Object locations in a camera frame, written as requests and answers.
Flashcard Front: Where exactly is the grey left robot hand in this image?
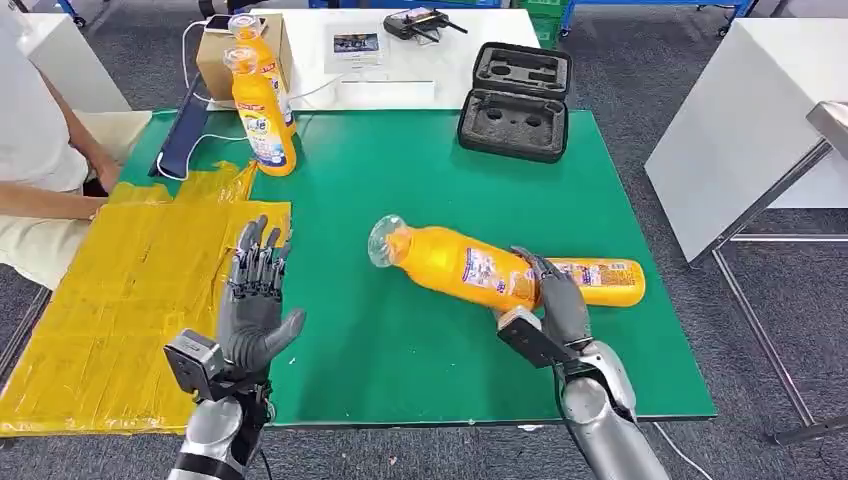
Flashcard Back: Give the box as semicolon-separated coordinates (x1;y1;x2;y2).
217;214;308;382

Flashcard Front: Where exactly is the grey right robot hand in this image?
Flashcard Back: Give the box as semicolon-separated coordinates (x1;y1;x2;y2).
509;246;594;354

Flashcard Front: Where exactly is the orange drink bottle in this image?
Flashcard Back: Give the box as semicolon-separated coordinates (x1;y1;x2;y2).
547;257;647;309
367;214;552;313
223;46;298;178
227;13;297;137

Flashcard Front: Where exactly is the yellow plastic sheet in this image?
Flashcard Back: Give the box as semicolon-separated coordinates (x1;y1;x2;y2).
0;160;293;439

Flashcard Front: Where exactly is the green table mat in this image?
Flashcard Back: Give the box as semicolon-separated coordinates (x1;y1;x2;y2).
119;108;719;429

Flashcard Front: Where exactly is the black foam-lined case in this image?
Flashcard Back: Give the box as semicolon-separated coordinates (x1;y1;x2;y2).
456;41;574;165

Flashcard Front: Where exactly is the dark blue flat device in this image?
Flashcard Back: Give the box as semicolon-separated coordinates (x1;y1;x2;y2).
148;71;211;181

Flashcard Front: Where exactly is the white table with metal legs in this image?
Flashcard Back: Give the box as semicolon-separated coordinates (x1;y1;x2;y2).
643;17;848;446

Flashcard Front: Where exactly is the brown cardboard box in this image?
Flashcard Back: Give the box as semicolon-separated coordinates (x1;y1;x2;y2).
195;13;295;103

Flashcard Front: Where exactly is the person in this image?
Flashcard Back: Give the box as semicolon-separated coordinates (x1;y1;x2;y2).
0;13;154;291

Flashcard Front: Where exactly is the green crate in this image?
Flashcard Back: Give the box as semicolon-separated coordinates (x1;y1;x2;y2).
512;0;572;51

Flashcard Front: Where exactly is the printed paper sheet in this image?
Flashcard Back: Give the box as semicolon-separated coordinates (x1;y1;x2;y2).
322;22;393;75

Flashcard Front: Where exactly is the smartphone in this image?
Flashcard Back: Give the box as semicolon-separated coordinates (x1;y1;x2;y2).
203;13;268;34

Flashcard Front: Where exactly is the white cabinet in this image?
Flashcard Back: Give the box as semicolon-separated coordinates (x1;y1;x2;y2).
14;11;132;114

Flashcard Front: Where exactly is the black remote controller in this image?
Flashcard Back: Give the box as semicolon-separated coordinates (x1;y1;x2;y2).
382;6;469;44

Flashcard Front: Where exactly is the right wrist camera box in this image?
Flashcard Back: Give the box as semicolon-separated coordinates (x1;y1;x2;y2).
496;305;579;370

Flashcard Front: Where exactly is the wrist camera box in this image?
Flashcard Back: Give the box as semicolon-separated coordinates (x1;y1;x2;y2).
162;329;227;403
496;305;579;370

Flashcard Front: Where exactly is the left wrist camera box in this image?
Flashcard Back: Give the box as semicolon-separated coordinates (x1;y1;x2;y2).
162;329;227;403

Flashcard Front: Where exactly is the white charging cable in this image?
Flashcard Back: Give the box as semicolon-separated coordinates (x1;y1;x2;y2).
154;18;347;183

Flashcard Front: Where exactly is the blue metal cart frame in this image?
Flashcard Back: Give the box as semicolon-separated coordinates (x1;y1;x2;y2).
560;0;760;38

